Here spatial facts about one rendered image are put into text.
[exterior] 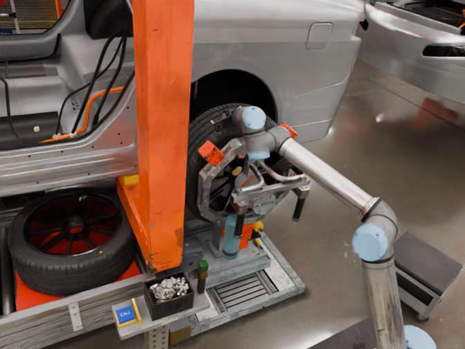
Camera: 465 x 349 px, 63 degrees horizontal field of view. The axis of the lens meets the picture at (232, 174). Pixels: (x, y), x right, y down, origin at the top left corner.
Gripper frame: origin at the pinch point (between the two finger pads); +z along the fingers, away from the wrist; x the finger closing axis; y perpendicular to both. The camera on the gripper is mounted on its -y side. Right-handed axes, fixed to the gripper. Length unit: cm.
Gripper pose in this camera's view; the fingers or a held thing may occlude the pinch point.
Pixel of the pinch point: (223, 118)
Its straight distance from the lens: 184.8
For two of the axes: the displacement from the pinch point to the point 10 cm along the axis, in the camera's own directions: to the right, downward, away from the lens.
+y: 8.7, -4.3, 2.3
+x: -3.7, -8.9, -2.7
